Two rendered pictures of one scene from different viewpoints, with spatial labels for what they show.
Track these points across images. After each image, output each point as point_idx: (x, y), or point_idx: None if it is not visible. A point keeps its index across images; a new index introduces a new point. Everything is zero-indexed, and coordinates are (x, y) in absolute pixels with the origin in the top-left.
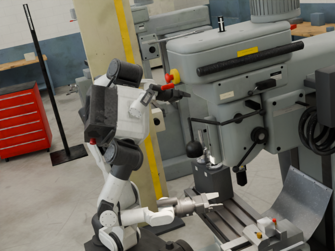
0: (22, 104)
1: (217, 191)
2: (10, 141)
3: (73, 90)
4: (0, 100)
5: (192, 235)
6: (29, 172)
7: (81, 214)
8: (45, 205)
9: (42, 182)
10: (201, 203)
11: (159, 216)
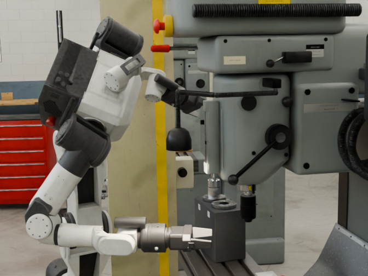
0: (28, 137)
1: (219, 243)
2: (1, 183)
3: None
4: (1, 126)
5: None
6: (12, 226)
7: None
8: (15, 268)
9: (23, 240)
10: (179, 234)
11: (113, 240)
